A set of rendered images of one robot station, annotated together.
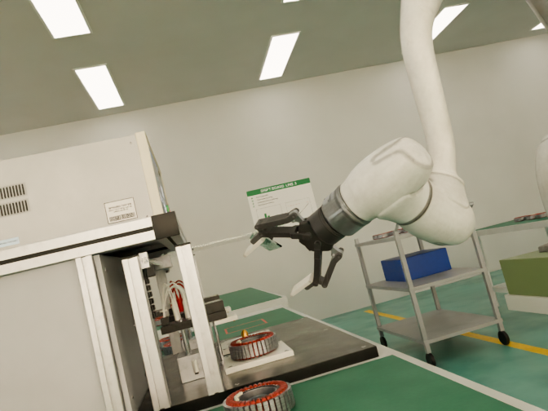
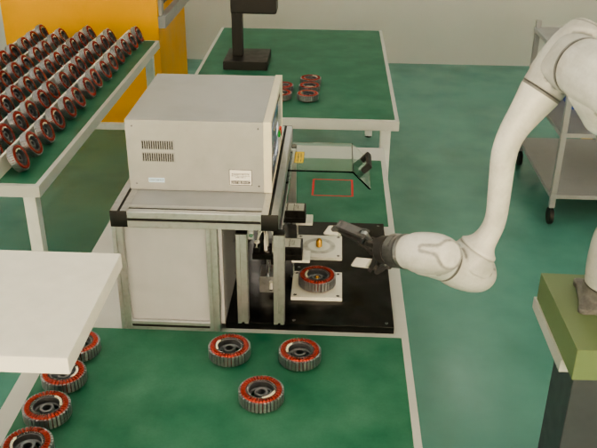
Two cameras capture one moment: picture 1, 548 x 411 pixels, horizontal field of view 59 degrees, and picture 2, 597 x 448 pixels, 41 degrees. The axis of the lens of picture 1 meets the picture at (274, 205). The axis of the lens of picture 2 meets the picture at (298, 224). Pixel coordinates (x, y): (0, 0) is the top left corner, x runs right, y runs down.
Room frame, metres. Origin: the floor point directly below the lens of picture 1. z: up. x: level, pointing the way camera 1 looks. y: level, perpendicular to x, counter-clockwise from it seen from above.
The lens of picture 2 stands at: (-0.88, -0.27, 2.02)
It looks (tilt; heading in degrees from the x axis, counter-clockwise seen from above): 27 degrees down; 13
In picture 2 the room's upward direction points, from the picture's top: 1 degrees clockwise
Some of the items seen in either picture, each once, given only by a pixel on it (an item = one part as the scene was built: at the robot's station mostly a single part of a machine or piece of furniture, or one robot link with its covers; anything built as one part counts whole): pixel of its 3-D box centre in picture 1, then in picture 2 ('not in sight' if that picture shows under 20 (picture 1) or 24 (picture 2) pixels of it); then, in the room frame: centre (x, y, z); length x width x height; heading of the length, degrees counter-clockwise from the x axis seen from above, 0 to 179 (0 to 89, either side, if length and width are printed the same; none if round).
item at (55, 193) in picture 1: (86, 209); (210, 128); (1.21, 0.46, 1.22); 0.44 x 0.39 x 0.20; 10
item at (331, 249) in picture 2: (246, 341); (319, 247); (1.37, 0.17, 0.78); 0.15 x 0.15 x 0.01; 10
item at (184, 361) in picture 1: (191, 364); (268, 277); (1.11, 0.27, 0.80); 0.07 x 0.05 x 0.06; 10
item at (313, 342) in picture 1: (246, 356); (313, 270); (1.25, 0.16, 0.76); 0.64 x 0.47 x 0.02; 10
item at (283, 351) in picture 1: (256, 355); (316, 285); (1.14, 0.12, 0.78); 0.15 x 0.15 x 0.01; 10
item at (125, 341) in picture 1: (137, 318); (235, 222); (1.21, 0.39, 0.92); 0.66 x 0.01 x 0.30; 10
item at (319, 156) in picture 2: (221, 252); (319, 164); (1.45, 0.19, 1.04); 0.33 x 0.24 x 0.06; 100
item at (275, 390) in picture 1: (258, 402); (299, 354); (0.80, 0.10, 0.77); 0.11 x 0.11 x 0.04
